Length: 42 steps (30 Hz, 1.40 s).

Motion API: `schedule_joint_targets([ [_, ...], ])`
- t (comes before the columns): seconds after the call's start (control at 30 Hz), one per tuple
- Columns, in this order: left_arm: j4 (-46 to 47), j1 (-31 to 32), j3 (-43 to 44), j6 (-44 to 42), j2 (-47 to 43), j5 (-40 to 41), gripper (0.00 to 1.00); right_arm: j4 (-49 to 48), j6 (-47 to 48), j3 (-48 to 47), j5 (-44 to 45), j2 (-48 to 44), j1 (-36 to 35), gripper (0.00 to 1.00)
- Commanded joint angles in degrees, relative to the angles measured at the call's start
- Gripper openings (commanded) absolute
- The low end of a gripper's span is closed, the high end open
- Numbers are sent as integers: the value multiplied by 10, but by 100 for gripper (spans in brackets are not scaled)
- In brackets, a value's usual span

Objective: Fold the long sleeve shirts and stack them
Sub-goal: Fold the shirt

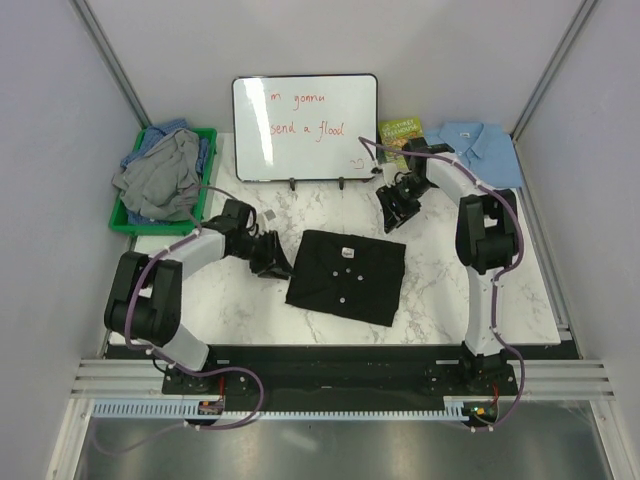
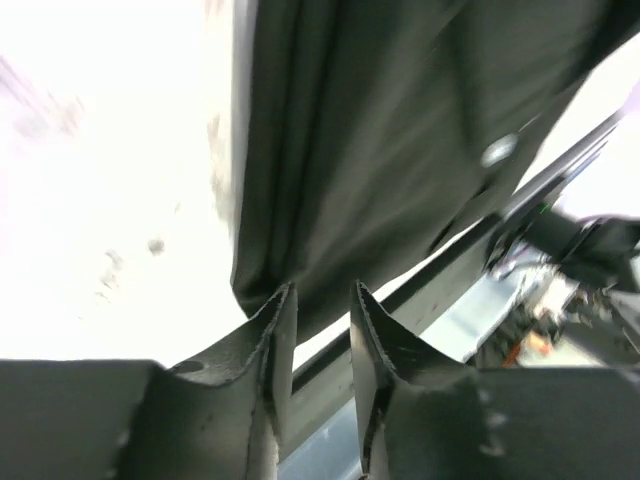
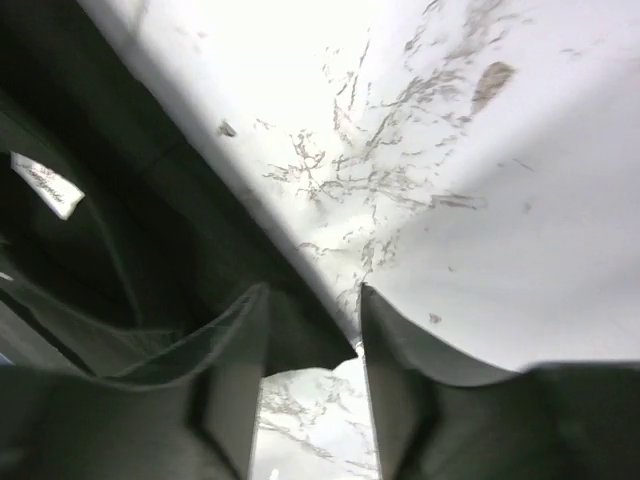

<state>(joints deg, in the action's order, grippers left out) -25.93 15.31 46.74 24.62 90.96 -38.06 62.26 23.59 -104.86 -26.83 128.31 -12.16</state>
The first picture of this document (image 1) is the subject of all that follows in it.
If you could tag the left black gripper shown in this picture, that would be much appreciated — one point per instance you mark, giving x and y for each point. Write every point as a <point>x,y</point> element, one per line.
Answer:
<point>281,268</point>

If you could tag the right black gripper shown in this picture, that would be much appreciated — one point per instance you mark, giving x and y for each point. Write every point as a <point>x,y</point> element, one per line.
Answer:
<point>394,217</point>

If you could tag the black long sleeve shirt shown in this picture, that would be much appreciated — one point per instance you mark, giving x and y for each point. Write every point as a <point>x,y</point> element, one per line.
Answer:
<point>349,276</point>

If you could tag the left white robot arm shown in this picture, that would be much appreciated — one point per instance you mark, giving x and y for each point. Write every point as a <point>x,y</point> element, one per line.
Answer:
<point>145,301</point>

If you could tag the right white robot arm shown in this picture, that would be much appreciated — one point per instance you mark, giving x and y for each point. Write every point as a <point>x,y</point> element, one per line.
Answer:
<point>488,237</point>

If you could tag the green treehouse book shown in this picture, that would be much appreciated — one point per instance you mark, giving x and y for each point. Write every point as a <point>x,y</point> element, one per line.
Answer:
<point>395,134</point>

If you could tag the folded light blue shirt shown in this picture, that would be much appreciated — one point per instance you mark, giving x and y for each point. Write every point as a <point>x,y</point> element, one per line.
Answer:
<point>484,148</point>

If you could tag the white whiteboard with red writing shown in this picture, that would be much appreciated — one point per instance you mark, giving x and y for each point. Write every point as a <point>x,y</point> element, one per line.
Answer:
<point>304,127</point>

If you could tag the grey crumpled shirt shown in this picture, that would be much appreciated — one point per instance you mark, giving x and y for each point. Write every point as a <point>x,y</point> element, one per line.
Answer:
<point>161,184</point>

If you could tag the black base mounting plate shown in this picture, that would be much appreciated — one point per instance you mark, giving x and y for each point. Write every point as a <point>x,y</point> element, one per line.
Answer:
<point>346,377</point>

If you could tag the green plastic bin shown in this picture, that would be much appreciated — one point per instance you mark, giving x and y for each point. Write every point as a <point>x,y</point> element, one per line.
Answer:
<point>118,221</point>

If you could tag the blue checked shirt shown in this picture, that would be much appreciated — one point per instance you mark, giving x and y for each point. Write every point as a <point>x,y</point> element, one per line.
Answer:
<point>153,135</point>

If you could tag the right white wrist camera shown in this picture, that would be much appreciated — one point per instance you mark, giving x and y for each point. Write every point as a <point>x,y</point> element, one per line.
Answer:
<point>388,172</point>

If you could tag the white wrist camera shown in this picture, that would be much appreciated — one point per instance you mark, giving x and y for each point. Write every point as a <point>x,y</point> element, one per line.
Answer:
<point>265,220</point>
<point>388,172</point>

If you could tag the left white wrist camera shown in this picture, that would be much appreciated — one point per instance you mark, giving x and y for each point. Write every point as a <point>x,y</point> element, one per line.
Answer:
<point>265,220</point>

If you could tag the light blue cable duct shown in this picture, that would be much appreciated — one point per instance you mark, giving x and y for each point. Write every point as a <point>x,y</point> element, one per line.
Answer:
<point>208,410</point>

